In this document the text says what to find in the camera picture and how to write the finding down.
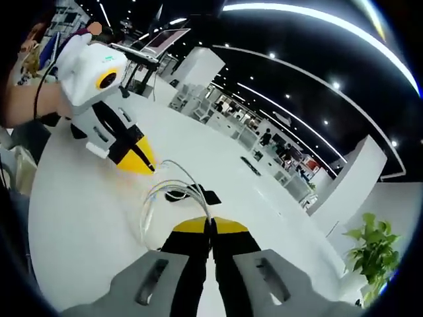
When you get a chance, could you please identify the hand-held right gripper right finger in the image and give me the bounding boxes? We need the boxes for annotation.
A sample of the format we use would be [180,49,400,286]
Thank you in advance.
[212,216,364,317]

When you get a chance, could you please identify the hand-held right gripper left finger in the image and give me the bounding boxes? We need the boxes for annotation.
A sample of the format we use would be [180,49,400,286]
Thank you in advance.
[62,217,212,317]

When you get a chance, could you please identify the white wired earphones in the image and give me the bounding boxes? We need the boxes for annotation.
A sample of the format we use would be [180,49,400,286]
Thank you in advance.
[138,159,215,252]

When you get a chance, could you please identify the black Velcro strap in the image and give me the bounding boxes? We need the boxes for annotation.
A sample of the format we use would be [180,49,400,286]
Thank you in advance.
[164,184,221,206]

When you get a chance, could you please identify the white desktop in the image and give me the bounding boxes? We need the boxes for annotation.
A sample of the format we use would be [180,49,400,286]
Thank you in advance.
[28,88,351,317]

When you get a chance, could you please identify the black standing desk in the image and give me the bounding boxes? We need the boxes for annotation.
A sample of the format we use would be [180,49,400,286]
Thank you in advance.
[124,54,161,98]

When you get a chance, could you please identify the row of white office chairs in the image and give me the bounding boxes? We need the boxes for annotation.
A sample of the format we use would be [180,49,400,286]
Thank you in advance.
[168,82,318,205]

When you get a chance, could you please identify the white square pillar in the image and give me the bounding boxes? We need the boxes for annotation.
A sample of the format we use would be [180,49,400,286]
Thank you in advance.
[310,135,388,217]
[174,46,228,89]

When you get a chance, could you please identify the green potted plant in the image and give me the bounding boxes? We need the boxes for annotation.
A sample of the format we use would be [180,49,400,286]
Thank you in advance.
[342,213,403,295]

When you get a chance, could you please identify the black flat device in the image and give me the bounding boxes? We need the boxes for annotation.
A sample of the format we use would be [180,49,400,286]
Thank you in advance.
[240,156,262,176]

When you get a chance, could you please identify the long ceiling light strip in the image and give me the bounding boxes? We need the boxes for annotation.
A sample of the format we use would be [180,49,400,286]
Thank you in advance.
[221,3,419,98]

